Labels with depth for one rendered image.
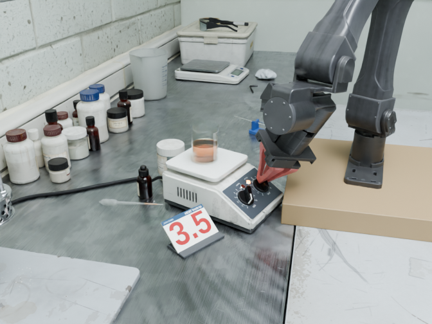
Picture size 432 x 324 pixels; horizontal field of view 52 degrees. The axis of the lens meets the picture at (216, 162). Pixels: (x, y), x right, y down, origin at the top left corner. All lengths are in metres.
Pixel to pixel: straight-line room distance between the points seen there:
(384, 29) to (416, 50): 1.45
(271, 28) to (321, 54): 1.57
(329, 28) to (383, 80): 0.19
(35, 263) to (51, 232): 0.10
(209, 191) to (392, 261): 0.32
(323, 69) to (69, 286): 0.49
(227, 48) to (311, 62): 1.21
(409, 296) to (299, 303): 0.16
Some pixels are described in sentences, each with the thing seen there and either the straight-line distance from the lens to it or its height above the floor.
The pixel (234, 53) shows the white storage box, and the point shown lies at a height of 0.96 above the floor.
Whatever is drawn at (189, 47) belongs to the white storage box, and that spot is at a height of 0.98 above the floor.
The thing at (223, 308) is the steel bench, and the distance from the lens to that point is 0.65.
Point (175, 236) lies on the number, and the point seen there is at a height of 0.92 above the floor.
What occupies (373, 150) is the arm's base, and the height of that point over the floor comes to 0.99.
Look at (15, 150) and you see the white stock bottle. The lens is 1.00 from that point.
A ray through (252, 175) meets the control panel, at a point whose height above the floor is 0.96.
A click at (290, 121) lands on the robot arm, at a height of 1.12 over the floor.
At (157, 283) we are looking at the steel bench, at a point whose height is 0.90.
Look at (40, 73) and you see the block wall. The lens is 1.25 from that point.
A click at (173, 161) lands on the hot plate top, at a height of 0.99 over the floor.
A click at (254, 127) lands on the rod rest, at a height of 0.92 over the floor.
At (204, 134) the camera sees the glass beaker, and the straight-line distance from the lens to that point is 0.80.
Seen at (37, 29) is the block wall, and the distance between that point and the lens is 1.24.
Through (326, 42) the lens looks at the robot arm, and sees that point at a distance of 0.72.
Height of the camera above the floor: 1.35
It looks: 25 degrees down
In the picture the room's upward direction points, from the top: straight up
